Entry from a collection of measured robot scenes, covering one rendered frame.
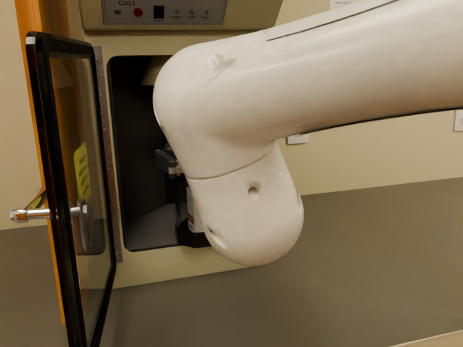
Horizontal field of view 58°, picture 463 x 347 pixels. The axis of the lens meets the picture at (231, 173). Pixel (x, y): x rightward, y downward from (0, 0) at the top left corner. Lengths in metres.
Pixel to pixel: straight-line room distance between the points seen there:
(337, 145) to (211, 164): 1.04
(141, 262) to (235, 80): 0.56
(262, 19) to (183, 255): 0.46
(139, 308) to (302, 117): 0.54
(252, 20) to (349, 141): 0.76
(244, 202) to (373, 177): 1.13
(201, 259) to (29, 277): 0.35
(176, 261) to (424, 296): 0.46
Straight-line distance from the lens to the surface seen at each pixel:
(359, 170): 1.46
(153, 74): 0.80
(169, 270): 0.85
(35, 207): 0.53
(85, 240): 0.50
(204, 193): 0.40
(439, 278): 0.93
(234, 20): 0.74
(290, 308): 0.77
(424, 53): 0.29
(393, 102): 0.31
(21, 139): 1.21
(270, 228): 0.40
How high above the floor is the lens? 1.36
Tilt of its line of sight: 15 degrees down
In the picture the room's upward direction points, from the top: 1 degrees counter-clockwise
